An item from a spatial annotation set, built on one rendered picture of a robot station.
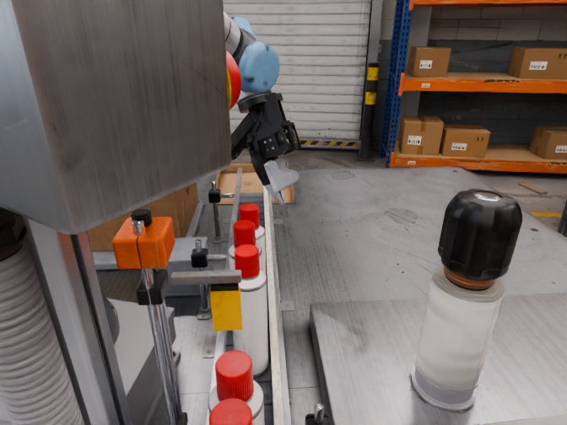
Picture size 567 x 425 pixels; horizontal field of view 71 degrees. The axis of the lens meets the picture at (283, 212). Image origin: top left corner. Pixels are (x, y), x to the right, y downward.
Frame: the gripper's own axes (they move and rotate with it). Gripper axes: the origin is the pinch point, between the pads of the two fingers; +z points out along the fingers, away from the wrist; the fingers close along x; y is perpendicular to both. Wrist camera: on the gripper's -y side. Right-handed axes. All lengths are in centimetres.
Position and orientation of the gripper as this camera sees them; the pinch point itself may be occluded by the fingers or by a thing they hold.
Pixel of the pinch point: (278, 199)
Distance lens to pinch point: 81.3
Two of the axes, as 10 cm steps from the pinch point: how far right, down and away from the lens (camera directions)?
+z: 3.1, 9.5, 1.0
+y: 8.7, -2.4, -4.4
